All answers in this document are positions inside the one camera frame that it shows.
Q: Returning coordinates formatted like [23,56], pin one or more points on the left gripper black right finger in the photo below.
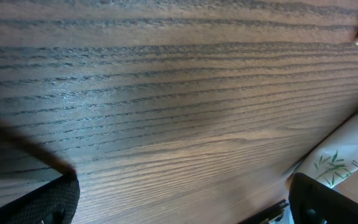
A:
[312,202]

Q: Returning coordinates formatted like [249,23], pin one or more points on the white Pantene conditioner tube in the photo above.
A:
[334,159]

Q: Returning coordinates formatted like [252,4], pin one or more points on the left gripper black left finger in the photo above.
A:
[54,203]

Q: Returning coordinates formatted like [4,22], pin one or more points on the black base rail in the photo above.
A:
[272,214]

